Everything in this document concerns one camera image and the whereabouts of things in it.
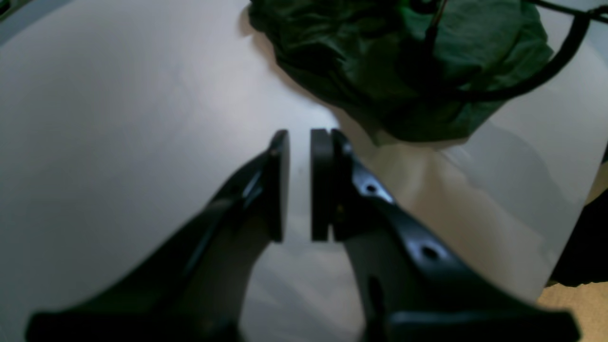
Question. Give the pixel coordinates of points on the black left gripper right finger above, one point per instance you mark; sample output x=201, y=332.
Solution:
x=412, y=286

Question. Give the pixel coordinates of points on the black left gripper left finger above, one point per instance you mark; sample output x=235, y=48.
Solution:
x=192, y=288

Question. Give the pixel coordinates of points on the dark green t-shirt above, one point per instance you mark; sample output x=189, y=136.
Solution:
x=367, y=57

